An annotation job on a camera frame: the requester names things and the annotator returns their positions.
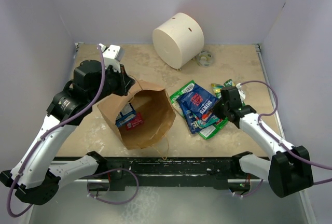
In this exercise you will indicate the blue snack packet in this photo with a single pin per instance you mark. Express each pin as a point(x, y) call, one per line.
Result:
point(120, 121)

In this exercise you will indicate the brown paper bag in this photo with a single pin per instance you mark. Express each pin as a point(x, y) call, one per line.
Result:
point(149, 100)

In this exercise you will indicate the blue salt vinegar chips bag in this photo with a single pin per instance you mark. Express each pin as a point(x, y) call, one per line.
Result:
point(194, 123)

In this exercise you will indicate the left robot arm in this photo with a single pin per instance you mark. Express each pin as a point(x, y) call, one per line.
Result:
point(34, 180)

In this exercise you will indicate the teal snack packet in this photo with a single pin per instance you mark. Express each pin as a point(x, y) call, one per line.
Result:
point(210, 119)

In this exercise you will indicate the red snack packet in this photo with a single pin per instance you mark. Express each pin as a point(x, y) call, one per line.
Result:
point(136, 121)

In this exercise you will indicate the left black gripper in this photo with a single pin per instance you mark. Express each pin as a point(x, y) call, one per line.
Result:
point(125, 81)

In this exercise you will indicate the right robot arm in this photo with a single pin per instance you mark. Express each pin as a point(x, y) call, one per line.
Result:
point(287, 169)

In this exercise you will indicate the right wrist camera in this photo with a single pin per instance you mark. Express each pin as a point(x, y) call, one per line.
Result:
point(241, 92)

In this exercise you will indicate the clear tape roll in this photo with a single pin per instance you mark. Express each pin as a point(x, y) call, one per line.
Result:
point(205, 59)

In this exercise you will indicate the dark blue chips bag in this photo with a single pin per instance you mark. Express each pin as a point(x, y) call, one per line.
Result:
point(126, 111)

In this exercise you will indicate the small yellow green snack packet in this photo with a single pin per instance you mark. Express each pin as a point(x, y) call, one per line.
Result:
point(217, 89)

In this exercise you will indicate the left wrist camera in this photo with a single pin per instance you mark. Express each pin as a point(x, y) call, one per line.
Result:
point(112, 56)

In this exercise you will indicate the large green chips bag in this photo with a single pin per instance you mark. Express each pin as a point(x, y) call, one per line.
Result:
point(206, 133)

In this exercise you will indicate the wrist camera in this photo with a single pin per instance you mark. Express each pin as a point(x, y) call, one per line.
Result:
point(112, 56)
point(241, 92)

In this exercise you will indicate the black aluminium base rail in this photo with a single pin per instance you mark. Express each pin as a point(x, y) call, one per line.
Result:
point(211, 172)

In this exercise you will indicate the white cylindrical container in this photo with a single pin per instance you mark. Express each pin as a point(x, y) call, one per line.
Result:
point(178, 40)

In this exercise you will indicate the dark blue snack bag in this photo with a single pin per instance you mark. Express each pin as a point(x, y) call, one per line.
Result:
point(199, 102)

